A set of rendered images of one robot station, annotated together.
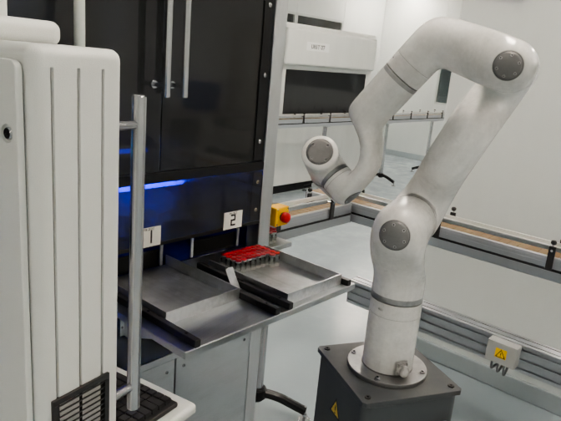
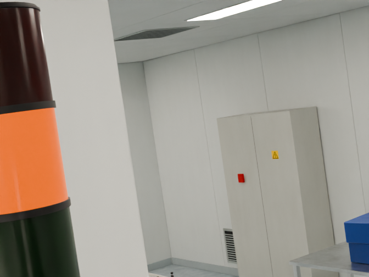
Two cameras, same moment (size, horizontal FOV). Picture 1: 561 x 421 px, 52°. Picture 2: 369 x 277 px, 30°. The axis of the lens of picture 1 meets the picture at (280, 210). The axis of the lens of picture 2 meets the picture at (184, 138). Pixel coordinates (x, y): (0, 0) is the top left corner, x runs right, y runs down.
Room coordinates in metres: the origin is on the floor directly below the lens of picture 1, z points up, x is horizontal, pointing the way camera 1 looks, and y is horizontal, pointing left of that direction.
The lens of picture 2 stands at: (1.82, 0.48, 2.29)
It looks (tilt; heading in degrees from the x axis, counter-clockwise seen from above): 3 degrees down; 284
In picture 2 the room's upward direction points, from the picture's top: 8 degrees counter-clockwise
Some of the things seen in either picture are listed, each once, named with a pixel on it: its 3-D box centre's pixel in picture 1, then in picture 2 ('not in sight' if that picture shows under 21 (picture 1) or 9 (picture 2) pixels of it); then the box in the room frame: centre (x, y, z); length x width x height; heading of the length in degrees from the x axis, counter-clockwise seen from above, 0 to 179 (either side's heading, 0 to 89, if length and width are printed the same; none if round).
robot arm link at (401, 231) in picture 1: (400, 251); not in sight; (1.21, -0.28, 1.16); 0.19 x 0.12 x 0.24; 156
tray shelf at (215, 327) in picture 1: (225, 287); not in sight; (1.61, 0.15, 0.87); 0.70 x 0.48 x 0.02; 139
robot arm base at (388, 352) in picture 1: (391, 332); not in sight; (1.24, -0.29, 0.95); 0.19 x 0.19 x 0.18
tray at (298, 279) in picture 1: (274, 271); not in sight; (1.71, 0.00, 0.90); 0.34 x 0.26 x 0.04; 49
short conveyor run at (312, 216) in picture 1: (295, 213); not in sight; (2.36, -0.06, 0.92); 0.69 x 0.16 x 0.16; 139
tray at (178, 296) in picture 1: (166, 285); not in sight; (1.53, 0.31, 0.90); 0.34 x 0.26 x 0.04; 49
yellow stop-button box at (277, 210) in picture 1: (275, 214); not in sight; (2.05, 0.02, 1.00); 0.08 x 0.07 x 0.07; 49
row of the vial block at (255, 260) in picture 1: (255, 261); not in sight; (1.77, 0.07, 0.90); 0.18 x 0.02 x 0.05; 139
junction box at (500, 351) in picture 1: (502, 352); not in sight; (2.08, -0.94, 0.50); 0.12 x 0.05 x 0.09; 49
